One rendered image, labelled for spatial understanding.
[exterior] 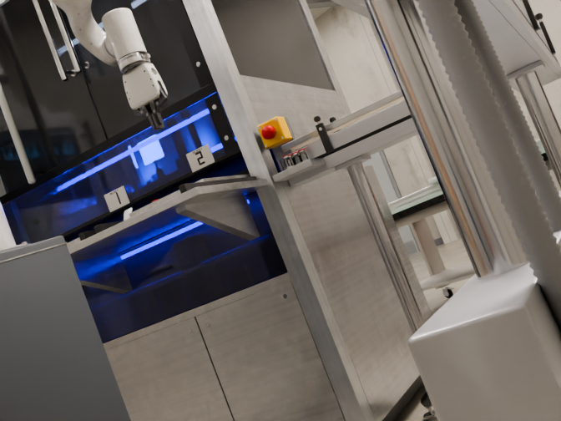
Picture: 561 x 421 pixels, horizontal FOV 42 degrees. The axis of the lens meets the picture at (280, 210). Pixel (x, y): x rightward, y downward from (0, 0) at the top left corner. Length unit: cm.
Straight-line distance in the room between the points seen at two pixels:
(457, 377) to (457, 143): 23
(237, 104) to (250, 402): 90
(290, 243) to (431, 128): 153
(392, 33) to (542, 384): 33
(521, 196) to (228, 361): 187
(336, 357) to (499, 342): 171
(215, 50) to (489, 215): 169
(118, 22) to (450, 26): 160
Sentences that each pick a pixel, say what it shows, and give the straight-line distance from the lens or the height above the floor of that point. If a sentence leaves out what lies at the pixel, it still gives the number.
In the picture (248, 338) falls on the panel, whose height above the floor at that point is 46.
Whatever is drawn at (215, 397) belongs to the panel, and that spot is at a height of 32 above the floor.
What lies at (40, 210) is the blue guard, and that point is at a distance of 265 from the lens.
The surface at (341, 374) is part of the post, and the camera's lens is 218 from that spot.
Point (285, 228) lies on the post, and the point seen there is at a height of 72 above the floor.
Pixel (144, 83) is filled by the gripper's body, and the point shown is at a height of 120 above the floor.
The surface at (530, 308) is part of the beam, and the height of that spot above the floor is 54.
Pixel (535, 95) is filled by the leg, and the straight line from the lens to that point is 179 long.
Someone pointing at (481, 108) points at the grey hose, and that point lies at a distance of 51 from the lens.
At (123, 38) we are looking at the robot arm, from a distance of 204.
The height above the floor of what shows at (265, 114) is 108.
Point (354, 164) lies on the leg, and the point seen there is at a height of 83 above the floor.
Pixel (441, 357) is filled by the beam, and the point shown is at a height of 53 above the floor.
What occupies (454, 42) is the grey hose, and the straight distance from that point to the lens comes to 52.
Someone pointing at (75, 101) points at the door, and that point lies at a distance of 255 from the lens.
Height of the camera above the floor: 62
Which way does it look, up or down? 4 degrees up
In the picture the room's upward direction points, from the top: 21 degrees counter-clockwise
